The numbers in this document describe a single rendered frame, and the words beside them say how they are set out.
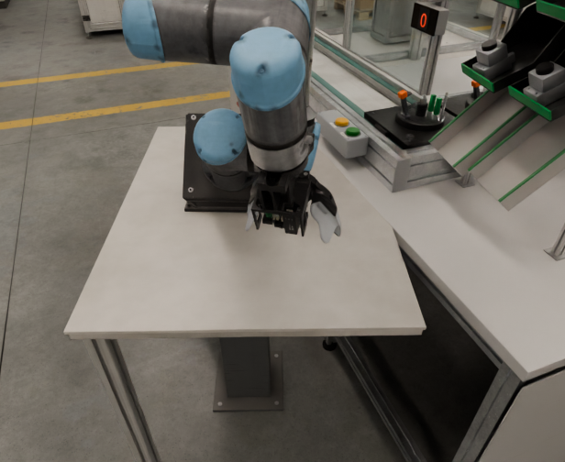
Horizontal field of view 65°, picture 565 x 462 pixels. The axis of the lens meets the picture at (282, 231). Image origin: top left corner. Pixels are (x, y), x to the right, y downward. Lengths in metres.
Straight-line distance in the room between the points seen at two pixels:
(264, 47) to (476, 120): 0.84
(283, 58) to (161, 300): 0.63
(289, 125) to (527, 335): 0.66
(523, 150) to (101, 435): 1.59
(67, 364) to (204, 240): 1.13
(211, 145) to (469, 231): 0.66
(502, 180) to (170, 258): 0.77
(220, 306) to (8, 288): 1.71
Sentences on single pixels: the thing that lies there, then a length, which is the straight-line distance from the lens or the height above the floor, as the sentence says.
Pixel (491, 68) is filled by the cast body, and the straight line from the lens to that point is 1.10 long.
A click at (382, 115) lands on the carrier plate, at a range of 1.45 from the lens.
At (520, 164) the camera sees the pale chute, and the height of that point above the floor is 1.05.
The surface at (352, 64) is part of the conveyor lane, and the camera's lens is 1.96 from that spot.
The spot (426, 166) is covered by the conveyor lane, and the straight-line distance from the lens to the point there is 1.30.
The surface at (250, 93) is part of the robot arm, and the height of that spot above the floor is 1.37.
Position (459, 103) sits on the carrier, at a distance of 1.61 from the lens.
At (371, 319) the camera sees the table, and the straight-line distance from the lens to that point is 0.91.
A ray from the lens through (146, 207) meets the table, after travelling 1.23.
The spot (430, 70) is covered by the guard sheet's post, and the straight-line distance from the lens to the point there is 1.62.
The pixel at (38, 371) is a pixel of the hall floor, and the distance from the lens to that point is 2.10.
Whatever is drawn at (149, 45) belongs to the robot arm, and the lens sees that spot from 0.59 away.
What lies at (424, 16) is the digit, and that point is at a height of 1.21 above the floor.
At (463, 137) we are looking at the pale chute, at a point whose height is 1.04.
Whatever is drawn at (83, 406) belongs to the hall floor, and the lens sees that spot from 1.93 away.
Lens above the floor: 1.54
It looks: 38 degrees down
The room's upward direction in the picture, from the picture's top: straight up
